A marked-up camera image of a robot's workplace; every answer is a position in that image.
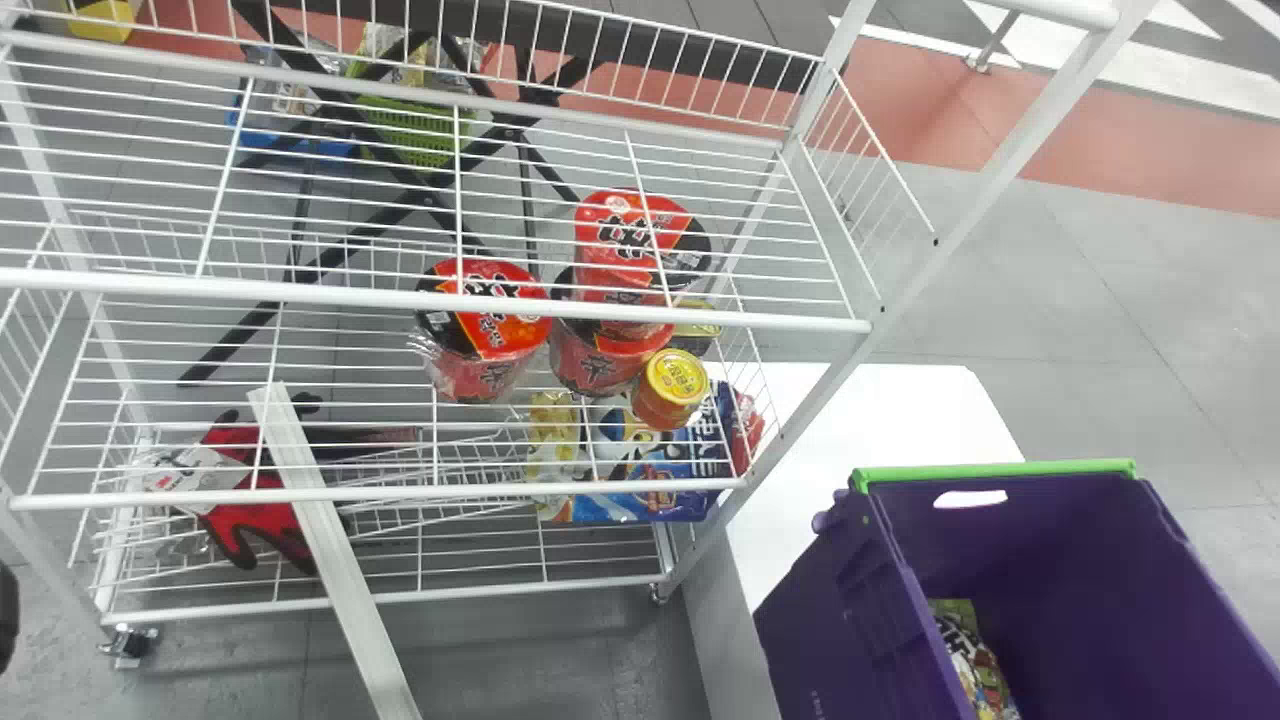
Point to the purple crate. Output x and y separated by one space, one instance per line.
1100 600

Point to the black side table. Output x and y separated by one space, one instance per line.
540 25

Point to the blue basket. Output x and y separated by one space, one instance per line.
285 140

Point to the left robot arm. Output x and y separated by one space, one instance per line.
6 615

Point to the yellow can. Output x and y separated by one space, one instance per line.
697 335
672 385

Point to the blue cereal bag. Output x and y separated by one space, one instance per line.
660 470

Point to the white slab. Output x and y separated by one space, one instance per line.
880 430

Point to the green snack packet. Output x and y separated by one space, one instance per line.
972 660

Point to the red gloves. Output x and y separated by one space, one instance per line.
255 525

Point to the green basket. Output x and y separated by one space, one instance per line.
415 130

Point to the red noodle cup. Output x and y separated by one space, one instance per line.
632 232
485 335
595 362

